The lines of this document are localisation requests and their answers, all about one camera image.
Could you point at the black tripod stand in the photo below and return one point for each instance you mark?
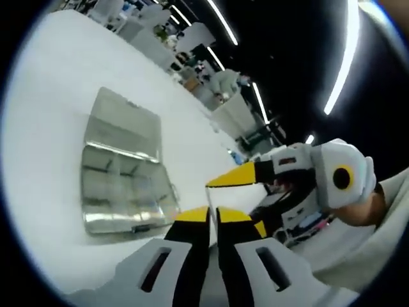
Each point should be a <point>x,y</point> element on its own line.
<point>255,137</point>

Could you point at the white desk divider panel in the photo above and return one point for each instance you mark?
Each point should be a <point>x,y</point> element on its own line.
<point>150,48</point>

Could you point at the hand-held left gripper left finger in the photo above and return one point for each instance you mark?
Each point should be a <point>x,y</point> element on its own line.
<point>191,256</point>

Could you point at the ceiling light strip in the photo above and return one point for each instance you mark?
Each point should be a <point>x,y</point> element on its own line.
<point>223,22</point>
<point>345,57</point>

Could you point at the clear plastic guide fixture box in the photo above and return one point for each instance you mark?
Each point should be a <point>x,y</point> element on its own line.
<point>128,128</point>

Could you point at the white partition board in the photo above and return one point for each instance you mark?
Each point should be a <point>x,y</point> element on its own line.
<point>233,115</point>

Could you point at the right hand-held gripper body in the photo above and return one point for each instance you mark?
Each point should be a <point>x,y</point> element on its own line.
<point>326,166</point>

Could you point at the green potted plant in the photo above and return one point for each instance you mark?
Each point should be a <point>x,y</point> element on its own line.
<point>160,32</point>

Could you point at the blue cloth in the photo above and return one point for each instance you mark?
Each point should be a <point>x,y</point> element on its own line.
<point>238,157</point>

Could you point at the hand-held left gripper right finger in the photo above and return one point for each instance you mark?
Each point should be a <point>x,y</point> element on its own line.
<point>236,262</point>

